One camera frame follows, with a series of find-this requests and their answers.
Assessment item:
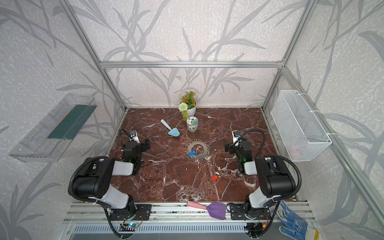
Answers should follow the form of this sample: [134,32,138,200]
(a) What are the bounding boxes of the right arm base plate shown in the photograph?
[227,203,271,221]

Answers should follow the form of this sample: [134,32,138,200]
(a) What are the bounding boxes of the green circuit board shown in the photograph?
[119,223,141,232]

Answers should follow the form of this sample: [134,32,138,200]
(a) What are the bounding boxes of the blue white work glove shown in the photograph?
[277,200,320,240]

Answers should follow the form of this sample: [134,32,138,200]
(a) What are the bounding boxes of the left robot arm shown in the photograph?
[68,139,152,221]

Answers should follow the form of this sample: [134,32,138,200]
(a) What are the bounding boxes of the red key tag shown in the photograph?
[212,174,220,183]

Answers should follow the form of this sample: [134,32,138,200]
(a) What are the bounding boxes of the potted plant orange flowers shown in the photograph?
[178,91,197,122]

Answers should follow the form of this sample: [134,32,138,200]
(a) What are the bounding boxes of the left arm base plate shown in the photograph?
[109,204,152,221]

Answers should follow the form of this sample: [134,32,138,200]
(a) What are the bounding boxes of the purple scoop pink handle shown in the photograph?
[187,201,227,220]

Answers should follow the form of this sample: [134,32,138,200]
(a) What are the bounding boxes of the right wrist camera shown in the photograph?
[232,131,241,146]

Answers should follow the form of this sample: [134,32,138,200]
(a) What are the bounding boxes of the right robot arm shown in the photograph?
[225,140,302,220]

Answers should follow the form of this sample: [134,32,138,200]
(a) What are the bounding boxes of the light blue garden trowel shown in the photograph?
[161,119,180,137]

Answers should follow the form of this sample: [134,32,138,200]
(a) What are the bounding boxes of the clear plastic wall shelf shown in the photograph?
[9,94,98,163]

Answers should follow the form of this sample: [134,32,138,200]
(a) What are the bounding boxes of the white wire basket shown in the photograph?
[271,90,332,162]

